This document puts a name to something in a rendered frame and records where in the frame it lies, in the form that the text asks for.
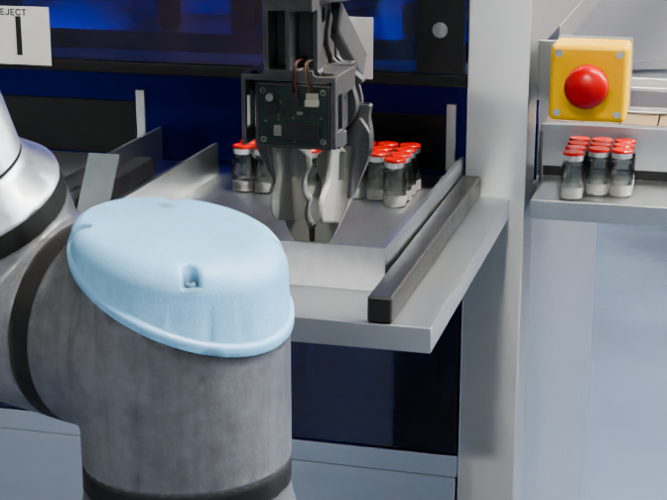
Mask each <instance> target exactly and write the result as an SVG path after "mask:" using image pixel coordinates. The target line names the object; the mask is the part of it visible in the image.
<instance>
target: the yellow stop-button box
mask: <svg viewBox="0 0 667 500"><path fill-rule="evenodd" d="M632 58H633V38H631V37H603V36H573V35H561V36H560V37H559V38H558V40H557V41H556V43H555V44H554V45H553V46H552V49H551V69H550V93H549V117H550V118H551V119H554V120H574V121H595V122H615V123H621V122H623V121H624V120H625V117H626V115H627V112H628V111H629V108H630V92H631V75H632ZM582 64H592V65H595V66H597V67H599V68H600V69H601V70H603V72H604V73H605V74H606V76H607V79H608V92H607V95H606V97H605V99H604V101H603V102H602V103H601V104H600V105H599V106H597V107H595V108H592V109H581V108H578V107H575V106H574V105H572V104H571V103H570V102H569V100H568V99H567V97H566V95H565V91H564V84H565V80H566V78H567V76H568V75H569V73H570V72H571V71H572V70H573V69H574V68H575V67H577V66H579V65H582Z"/></svg>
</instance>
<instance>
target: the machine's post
mask: <svg viewBox="0 0 667 500"><path fill-rule="evenodd" d="M540 6H541V0H469V22H468V61H467V136H466V176H477V177H480V196H493V197H509V198H510V205H509V217H508V219H507V221H506V223H505V224H504V226H503V228H502V229H501V231H500V233H499V235H498V236H497V238H496V240H495V242H494V243H493V245H492V247H491V249H490V250H489V252H488V254H487V255H486V257H485V259H484V261H483V262H482V264H481V266H480V268H479V269H478V271H477V273H476V275H475V276H474V278H473V280H472V281H471V283H470V285H469V287H468V288H467V291H466V293H465V294H464V296H463V298H462V330H461V369H460V407H459V446H458V485H457V500H521V488H522V462H523V438H524V412H525V386H526V361H527V335H528V311H529V285H530V260H531V234H532V218H530V204H531V198H532V196H533V184H534V159H535V133H536V107H537V82H538V57H539V32H540Z"/></svg>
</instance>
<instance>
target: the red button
mask: <svg viewBox="0 0 667 500"><path fill-rule="evenodd" d="M564 91H565V95H566V97H567V99H568V100H569V102H570V103H571V104H572V105H574V106H575V107H578V108H581V109H592V108H595V107H597V106H599V105H600V104H601V103H602V102H603V101H604V99H605V97H606V95H607V92H608V79H607V76H606V74H605V73H604V72H603V70H601V69H600V68H599V67H597V66H595V65H592V64H582V65H579V66H577V67H575V68H574V69H573V70H572V71H571V72H570V73H569V75H568V76H567V78H566V80H565V84H564Z"/></svg>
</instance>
